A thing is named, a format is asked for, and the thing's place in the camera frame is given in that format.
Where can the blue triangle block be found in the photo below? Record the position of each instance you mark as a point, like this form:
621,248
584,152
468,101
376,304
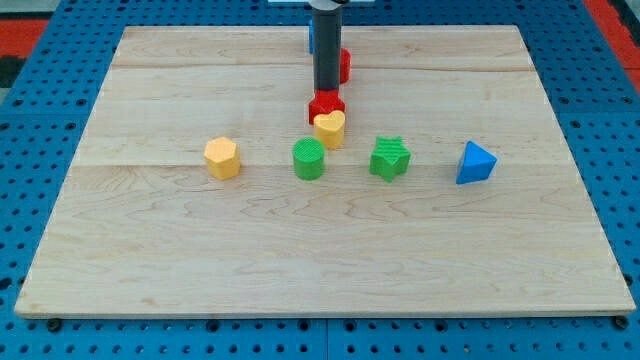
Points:
475,164

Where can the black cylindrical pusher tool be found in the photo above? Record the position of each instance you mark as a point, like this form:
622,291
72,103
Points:
327,24

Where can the yellow hexagon block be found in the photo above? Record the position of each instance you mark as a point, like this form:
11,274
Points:
222,158

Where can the yellow heart block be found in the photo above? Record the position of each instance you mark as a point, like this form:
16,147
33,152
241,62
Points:
329,129

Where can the wooden board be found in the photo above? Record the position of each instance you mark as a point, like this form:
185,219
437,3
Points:
140,228

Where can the green star block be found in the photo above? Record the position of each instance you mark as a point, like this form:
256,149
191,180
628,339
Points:
389,158

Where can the green circle block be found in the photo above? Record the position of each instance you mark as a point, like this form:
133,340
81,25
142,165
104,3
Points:
308,158

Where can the red star block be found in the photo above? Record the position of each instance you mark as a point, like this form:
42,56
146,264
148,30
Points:
324,102

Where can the blue block behind tool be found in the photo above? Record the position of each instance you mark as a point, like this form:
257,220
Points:
310,37

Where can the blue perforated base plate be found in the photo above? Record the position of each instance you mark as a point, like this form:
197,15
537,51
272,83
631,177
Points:
43,115

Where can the red circle block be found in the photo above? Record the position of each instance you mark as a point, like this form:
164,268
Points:
345,66

